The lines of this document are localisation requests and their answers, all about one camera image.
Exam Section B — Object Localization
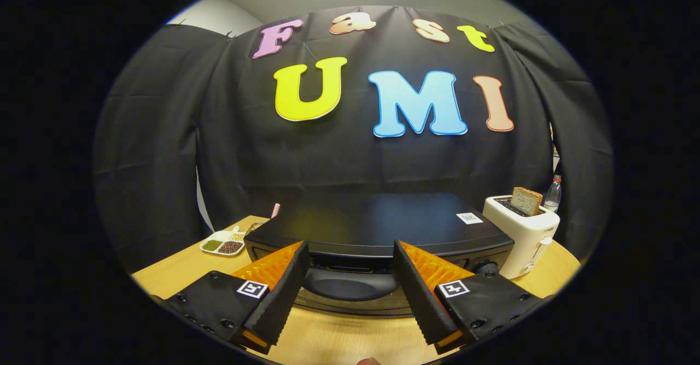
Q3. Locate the white divided bean dish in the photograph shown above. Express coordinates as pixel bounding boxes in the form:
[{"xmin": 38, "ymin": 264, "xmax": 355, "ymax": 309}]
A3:
[{"xmin": 200, "ymin": 225, "xmax": 247, "ymax": 257}]

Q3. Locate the white pop-up toaster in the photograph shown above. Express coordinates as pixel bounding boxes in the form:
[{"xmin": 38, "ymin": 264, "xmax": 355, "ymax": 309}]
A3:
[{"xmin": 482, "ymin": 193, "xmax": 561, "ymax": 280}]

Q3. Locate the clear plastic water bottle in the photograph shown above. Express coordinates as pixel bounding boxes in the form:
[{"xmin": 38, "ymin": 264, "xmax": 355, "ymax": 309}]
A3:
[{"xmin": 544, "ymin": 175, "xmax": 563, "ymax": 213}]

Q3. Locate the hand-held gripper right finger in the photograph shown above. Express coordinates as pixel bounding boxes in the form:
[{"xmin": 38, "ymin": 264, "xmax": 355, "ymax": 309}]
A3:
[{"xmin": 393, "ymin": 239, "xmax": 547, "ymax": 355}]

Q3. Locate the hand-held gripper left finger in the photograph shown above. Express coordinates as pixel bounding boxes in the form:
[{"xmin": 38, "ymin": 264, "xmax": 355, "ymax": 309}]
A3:
[{"xmin": 159, "ymin": 240, "xmax": 310, "ymax": 355}]

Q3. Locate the black toaster oven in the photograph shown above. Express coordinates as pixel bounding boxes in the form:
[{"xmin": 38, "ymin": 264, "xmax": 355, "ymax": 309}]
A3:
[{"xmin": 243, "ymin": 192, "xmax": 515, "ymax": 317}]

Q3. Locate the toasted bread slice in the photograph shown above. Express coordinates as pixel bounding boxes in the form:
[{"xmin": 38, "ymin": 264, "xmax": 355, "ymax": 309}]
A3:
[{"xmin": 511, "ymin": 187, "xmax": 543, "ymax": 216}]

